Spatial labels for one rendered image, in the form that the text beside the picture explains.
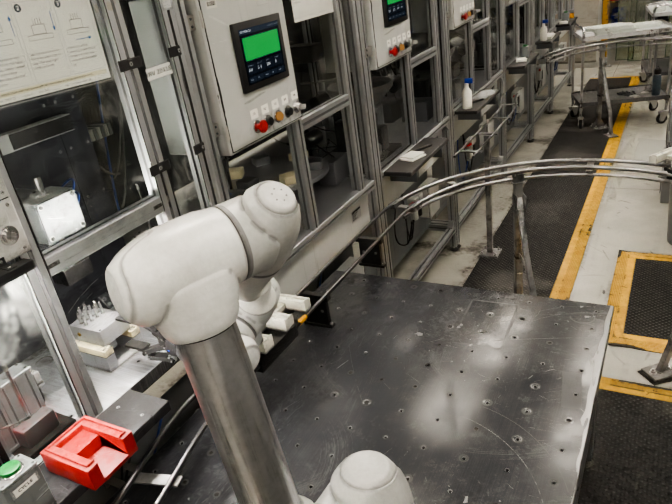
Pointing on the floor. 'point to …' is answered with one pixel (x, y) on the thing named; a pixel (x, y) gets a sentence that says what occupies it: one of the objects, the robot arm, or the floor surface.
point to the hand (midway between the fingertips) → (130, 331)
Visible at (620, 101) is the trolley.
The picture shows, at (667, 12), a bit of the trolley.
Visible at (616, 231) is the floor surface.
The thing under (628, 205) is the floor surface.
